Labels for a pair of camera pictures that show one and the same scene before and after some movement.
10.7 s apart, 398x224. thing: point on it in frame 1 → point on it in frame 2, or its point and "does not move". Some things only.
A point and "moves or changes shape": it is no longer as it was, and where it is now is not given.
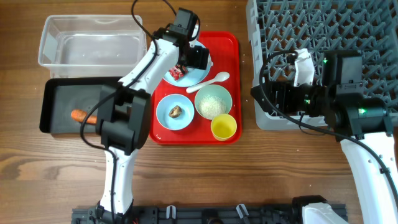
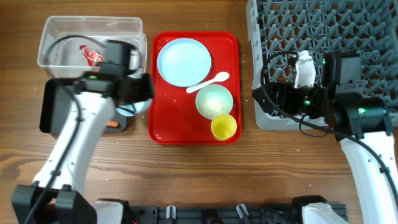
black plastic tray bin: x=59 y=97 does not move
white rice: x=210 y=106 does not move
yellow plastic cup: x=223 y=127 does not move
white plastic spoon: x=221 y=76 does not move
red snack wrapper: x=178 y=71 → x=92 y=57
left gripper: x=201 y=58 → x=149 y=91
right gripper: x=261 y=97 does not move
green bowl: x=212 y=100 does not move
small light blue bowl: x=164 y=107 moves or changes shape
